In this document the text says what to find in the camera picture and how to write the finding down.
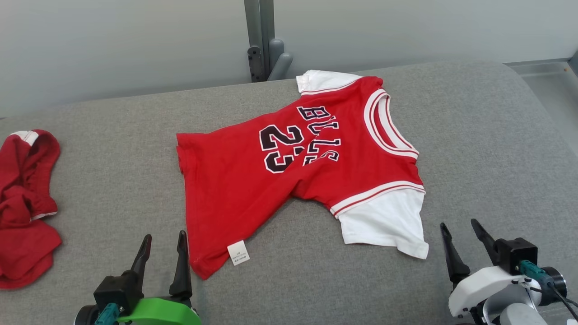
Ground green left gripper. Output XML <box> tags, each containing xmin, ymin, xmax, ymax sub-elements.
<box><xmin>118</xmin><ymin>230</ymin><xmax>202</xmax><ymax>325</ymax></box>

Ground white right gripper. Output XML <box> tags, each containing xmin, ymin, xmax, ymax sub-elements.
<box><xmin>440</xmin><ymin>219</ymin><xmax>542</xmax><ymax>318</ymax></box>

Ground red Bulls 23 jersey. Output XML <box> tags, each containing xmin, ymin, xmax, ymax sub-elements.
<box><xmin>176</xmin><ymin>70</ymin><xmax>429</xmax><ymax>280</ymax></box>

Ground red shorts with white stripe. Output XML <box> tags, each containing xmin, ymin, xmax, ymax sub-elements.
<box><xmin>0</xmin><ymin>130</ymin><xmax>63</xmax><ymax>289</ymax></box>

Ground teal cable connector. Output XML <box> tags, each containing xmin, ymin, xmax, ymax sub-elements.
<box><xmin>519</xmin><ymin>260</ymin><xmax>554</xmax><ymax>289</ymax></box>
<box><xmin>95</xmin><ymin>303</ymin><xmax>121</xmax><ymax>325</ymax></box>

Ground grey metal floor frame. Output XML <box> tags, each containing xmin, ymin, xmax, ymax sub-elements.
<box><xmin>505</xmin><ymin>50</ymin><xmax>578</xmax><ymax>149</ymax></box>

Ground black hinge bracket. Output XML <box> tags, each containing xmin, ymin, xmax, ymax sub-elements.
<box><xmin>247</xmin><ymin>45</ymin><xmax>266</xmax><ymax>83</ymax></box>

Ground grey rounded tube handle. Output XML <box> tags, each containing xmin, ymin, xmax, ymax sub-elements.
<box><xmin>267</xmin><ymin>38</ymin><xmax>294</xmax><ymax>82</ymax></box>

